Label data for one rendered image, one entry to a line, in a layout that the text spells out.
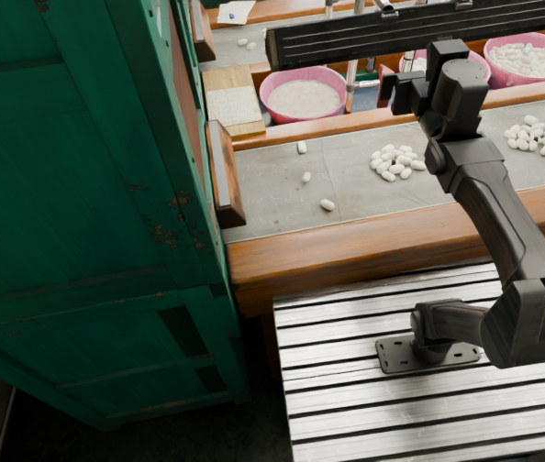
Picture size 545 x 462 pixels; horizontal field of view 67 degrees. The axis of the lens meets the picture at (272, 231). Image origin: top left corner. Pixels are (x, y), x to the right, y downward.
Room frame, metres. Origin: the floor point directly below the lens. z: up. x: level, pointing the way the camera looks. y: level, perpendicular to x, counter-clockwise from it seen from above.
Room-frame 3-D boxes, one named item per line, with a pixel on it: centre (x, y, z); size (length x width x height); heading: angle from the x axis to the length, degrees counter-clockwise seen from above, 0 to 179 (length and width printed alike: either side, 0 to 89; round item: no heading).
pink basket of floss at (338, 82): (1.06, -0.13, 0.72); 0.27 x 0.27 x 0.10
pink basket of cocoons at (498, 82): (1.14, -0.85, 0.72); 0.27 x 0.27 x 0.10
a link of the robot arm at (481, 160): (0.29, -0.29, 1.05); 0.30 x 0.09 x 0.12; 3
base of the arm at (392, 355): (0.28, -0.29, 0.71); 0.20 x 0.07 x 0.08; 93
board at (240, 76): (1.04, 0.08, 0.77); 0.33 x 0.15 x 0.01; 6
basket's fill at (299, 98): (1.06, -0.13, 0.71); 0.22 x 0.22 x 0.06
